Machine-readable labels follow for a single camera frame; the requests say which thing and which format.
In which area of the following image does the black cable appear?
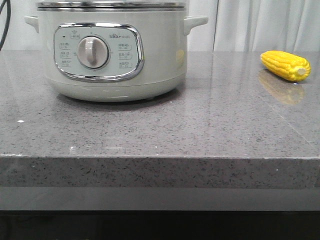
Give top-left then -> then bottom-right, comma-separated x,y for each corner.
0,0 -> 13,51

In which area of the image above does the glass pot lid steel rim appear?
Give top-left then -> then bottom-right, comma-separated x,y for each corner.
36,0 -> 186,12

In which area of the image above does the white curtain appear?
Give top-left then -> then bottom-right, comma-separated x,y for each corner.
0,0 -> 320,53

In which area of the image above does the yellow corn cob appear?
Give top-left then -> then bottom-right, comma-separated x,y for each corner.
260,50 -> 312,82

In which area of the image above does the pale green electric cooking pot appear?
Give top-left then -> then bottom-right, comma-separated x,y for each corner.
24,7 -> 208,102

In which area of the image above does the grey cabinet below counter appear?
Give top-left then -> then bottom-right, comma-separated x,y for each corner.
0,187 -> 320,240

